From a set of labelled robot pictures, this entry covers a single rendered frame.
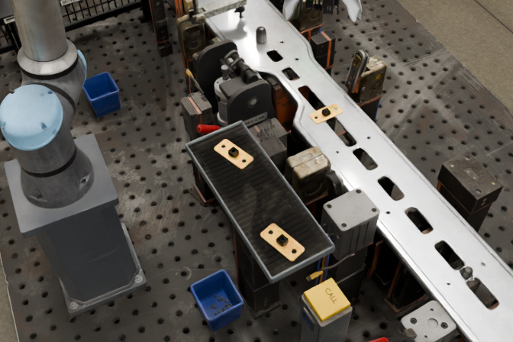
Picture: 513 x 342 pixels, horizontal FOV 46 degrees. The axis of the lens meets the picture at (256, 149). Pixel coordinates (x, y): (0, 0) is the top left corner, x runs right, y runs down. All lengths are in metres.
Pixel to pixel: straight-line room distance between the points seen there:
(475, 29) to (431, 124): 1.63
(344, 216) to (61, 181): 0.58
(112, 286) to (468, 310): 0.86
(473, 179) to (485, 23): 2.25
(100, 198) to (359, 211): 0.54
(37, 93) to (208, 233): 0.69
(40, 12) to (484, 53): 2.64
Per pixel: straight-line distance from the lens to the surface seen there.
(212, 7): 1.79
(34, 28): 1.20
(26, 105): 1.22
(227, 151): 1.27
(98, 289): 1.60
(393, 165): 1.48
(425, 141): 1.96
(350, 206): 1.26
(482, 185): 1.46
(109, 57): 2.25
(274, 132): 1.42
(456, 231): 1.41
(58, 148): 1.23
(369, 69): 1.64
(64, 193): 1.31
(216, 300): 1.60
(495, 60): 3.41
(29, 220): 1.34
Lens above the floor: 2.14
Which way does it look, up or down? 50 degrees down
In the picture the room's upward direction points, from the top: 2 degrees counter-clockwise
